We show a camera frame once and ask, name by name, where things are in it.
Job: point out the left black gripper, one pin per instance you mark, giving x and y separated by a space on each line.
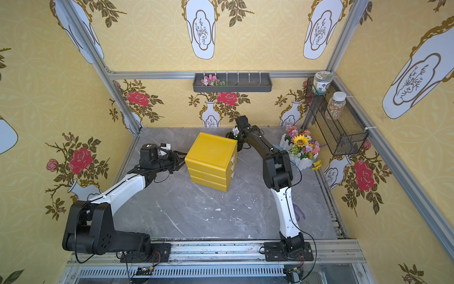
176 160

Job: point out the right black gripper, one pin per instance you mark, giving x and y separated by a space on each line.
239 133

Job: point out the yellow plastic drawer cabinet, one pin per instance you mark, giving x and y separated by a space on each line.
211 161

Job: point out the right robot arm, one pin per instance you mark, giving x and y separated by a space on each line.
278 176

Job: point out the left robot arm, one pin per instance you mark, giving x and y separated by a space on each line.
90 225

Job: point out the small pink artificial flowers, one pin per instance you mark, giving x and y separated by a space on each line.
212 80

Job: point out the artificial flower bouquet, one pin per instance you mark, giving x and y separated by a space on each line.
303 143

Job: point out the white picket fence planter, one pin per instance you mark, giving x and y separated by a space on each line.
301 163

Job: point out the patterned jar white lid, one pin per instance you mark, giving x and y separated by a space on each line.
321 82

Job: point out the clear jar white lid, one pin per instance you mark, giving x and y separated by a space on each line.
335 106

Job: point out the small circuit board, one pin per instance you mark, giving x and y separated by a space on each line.
144 271

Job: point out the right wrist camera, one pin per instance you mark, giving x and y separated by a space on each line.
235 132

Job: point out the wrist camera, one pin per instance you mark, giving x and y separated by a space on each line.
152 152
235 132

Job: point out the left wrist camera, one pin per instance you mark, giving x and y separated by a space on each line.
152 152

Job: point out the grey wall shelf tray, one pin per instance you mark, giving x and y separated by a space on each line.
236 82

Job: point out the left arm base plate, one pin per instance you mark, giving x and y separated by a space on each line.
153 253

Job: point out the black wire mesh basket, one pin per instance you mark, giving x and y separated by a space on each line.
344 135

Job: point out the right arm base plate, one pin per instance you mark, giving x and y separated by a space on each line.
277 252

